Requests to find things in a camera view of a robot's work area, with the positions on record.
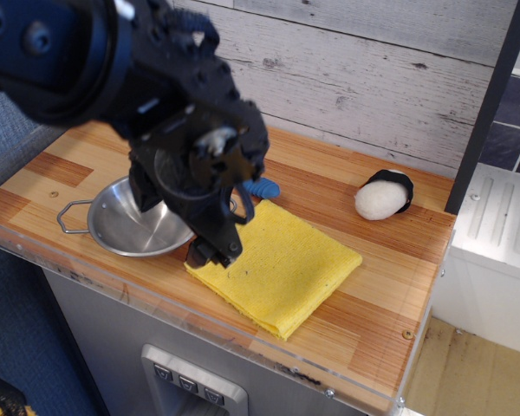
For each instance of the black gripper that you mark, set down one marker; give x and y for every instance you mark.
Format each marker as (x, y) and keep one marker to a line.
(185, 121)

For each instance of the stainless steel bowl with handles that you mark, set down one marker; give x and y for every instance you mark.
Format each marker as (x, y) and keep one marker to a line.
(116, 224)

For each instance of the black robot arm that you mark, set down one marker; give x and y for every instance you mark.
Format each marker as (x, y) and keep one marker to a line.
(63, 62)

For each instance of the yellow folded cloth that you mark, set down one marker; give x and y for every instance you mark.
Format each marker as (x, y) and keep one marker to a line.
(287, 270)

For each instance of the grey toy fridge cabinet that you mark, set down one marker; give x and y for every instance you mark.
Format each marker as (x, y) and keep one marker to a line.
(111, 330)

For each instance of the silver dispenser button panel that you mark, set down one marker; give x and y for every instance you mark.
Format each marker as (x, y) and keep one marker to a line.
(179, 387)

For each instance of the white and black plush toy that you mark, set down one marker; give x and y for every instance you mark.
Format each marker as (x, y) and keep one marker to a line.
(386, 193)

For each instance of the yellow black object at corner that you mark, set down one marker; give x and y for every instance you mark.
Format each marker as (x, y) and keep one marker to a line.
(13, 401)

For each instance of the white ridged side unit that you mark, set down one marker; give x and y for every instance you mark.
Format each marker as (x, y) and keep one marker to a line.
(479, 286)

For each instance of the blue handled metal spork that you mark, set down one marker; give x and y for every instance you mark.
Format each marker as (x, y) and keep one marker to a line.
(262, 188)

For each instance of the dark vertical frame post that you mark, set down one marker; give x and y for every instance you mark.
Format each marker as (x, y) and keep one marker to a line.
(500, 77)

